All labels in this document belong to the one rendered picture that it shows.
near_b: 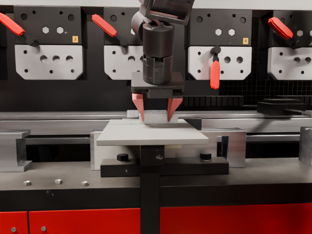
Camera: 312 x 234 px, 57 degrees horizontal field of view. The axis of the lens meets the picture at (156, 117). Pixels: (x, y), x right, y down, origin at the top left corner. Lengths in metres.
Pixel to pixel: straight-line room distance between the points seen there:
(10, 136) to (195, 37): 0.50
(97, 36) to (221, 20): 0.65
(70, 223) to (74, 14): 0.46
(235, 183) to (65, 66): 0.46
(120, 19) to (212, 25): 0.22
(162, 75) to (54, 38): 0.29
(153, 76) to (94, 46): 0.73
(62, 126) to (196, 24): 0.54
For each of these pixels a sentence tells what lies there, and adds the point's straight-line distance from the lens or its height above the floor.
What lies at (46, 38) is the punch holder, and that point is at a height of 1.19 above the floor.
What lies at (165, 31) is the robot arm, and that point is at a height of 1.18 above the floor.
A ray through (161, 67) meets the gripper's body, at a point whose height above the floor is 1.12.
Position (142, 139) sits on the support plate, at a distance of 0.46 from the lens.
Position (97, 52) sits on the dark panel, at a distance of 1.25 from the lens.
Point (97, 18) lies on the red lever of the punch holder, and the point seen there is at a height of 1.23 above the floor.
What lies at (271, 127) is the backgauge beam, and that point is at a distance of 1.07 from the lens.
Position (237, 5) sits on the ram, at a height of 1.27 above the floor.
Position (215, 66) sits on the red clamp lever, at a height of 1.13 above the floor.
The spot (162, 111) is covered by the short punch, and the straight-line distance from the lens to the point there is 0.74.
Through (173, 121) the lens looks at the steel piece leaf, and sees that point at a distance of 0.64.
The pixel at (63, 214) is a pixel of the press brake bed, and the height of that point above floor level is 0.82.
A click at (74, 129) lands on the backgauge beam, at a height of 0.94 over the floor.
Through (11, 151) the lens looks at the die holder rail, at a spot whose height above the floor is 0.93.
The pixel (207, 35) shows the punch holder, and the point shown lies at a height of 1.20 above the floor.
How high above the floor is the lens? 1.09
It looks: 7 degrees down
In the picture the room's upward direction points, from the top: straight up
